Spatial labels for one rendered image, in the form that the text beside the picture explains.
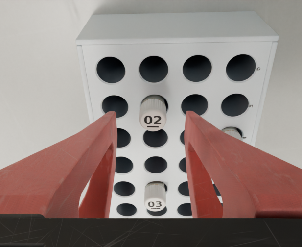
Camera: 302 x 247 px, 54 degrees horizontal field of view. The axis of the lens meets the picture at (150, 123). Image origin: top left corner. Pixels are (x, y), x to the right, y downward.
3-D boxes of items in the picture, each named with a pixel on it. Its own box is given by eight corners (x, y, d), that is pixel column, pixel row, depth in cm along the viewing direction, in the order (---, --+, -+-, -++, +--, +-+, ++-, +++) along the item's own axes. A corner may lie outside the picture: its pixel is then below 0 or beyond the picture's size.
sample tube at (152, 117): (164, 85, 17) (166, 133, 14) (143, 85, 17) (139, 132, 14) (165, 65, 17) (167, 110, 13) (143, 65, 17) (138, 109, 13)
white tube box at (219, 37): (225, 182, 22) (237, 225, 19) (114, 182, 23) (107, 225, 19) (255, 10, 15) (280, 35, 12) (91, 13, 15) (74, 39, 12)
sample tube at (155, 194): (165, 157, 21) (166, 211, 17) (147, 158, 21) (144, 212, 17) (164, 143, 20) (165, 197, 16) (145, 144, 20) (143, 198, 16)
